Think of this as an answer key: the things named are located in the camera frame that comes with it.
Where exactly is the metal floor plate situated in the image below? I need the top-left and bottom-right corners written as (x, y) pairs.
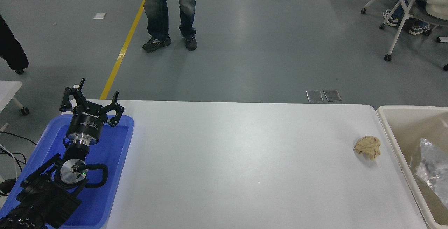
top-left (306, 90), bottom-right (324, 103)
top-left (323, 89), bottom-right (342, 102)

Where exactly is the large pale bin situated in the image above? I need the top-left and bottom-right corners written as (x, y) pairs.
top-left (376, 105), bottom-right (448, 229)

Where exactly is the blue plastic tray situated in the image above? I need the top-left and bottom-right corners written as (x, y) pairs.
top-left (0, 114), bottom-right (135, 229)

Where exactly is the white cable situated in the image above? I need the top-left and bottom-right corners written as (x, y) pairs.
top-left (0, 144), bottom-right (19, 181)

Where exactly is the black cable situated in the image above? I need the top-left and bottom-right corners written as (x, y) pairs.
top-left (0, 131), bottom-right (37, 165)

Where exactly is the standing person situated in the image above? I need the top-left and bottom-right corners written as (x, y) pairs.
top-left (141, 0), bottom-right (197, 52)

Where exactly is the silver foil plate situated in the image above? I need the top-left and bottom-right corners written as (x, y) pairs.
top-left (409, 138), bottom-right (448, 209)

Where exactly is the white side table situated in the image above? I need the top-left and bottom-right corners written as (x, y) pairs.
top-left (0, 81), bottom-right (30, 116)

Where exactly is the person in dark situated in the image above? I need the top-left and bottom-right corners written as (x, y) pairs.
top-left (0, 15), bottom-right (29, 72)

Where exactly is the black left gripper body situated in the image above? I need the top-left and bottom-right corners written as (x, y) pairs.
top-left (66, 105), bottom-right (109, 141)

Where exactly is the crumpled tan paper ball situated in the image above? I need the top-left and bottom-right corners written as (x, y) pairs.
top-left (353, 136), bottom-right (382, 160)

